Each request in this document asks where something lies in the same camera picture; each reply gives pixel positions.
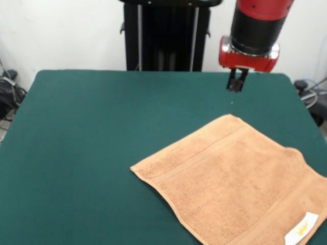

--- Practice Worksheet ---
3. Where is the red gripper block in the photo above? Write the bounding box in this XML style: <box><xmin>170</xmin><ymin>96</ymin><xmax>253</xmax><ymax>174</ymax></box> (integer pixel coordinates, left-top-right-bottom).
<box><xmin>218</xmin><ymin>35</ymin><xmax>281</xmax><ymax>93</ymax></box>

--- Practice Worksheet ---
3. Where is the tan terry towel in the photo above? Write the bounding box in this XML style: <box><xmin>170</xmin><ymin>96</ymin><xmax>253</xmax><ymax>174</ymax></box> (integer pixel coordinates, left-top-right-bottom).
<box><xmin>130</xmin><ymin>113</ymin><xmax>327</xmax><ymax>245</ymax></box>

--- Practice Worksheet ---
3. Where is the dark green table cloth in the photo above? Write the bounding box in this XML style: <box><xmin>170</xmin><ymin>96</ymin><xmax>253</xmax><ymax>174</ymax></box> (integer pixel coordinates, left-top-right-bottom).
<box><xmin>0</xmin><ymin>69</ymin><xmax>327</xmax><ymax>245</ymax></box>

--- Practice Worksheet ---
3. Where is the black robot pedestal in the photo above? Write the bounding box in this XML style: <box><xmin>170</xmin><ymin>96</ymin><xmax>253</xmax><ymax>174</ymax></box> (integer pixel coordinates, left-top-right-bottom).
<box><xmin>119</xmin><ymin>0</ymin><xmax>222</xmax><ymax>72</ymax></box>

